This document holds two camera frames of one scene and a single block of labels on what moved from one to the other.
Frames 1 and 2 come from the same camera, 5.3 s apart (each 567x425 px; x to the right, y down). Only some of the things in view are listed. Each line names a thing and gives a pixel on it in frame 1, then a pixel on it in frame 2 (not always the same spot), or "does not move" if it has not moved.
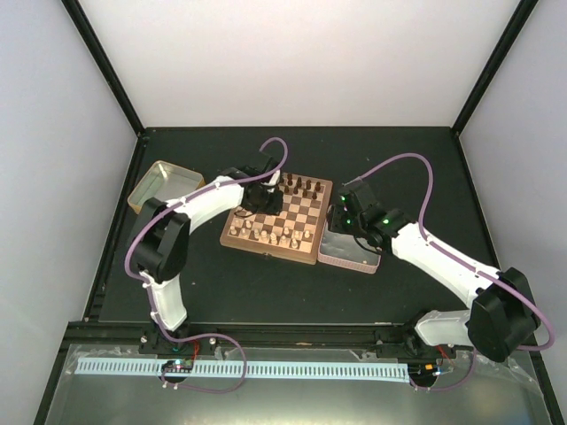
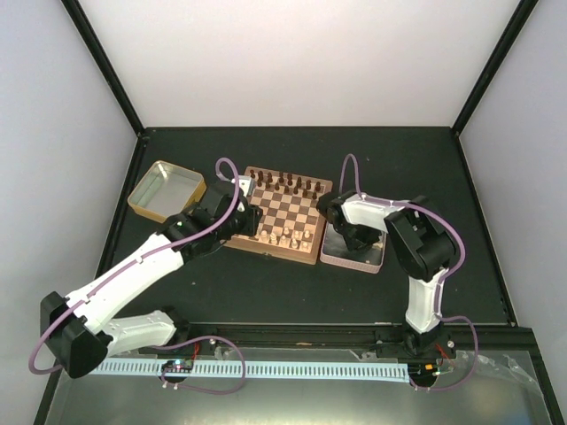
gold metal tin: x=164 y=181 does not move
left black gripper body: x=264 y=204 to x=247 y=227
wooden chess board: x=293 y=235 does not move
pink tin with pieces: x=342 y=251 does not move
